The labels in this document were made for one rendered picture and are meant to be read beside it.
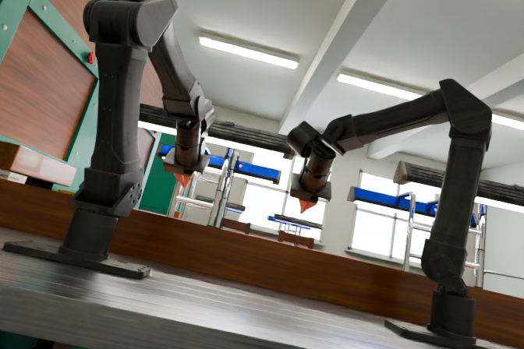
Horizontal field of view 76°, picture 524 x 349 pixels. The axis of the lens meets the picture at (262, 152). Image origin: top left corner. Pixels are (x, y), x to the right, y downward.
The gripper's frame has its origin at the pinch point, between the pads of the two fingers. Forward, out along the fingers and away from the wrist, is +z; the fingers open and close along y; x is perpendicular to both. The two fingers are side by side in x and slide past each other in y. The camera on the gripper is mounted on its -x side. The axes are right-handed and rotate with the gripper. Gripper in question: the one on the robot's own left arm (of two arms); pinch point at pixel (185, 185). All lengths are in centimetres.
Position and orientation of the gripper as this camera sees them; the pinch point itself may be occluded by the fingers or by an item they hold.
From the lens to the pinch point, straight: 91.3
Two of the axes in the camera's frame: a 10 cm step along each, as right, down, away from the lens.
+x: -1.5, 5.5, -8.2
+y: -9.8, -2.2, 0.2
